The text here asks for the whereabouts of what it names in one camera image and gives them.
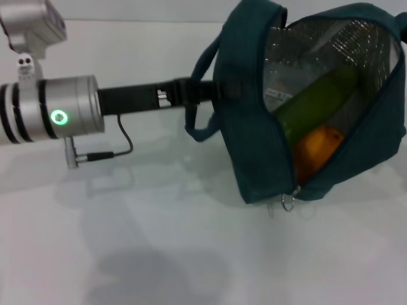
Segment green cucumber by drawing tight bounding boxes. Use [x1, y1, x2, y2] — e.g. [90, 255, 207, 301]
[275, 67, 359, 144]

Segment dark teal insulated lunch bag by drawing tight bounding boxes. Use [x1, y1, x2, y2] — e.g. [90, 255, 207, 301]
[185, 0, 407, 212]

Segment orange yellow pear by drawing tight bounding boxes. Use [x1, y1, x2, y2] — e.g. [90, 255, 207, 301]
[294, 124, 347, 186]

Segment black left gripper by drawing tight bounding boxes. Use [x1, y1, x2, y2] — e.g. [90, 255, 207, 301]
[97, 78, 246, 117]

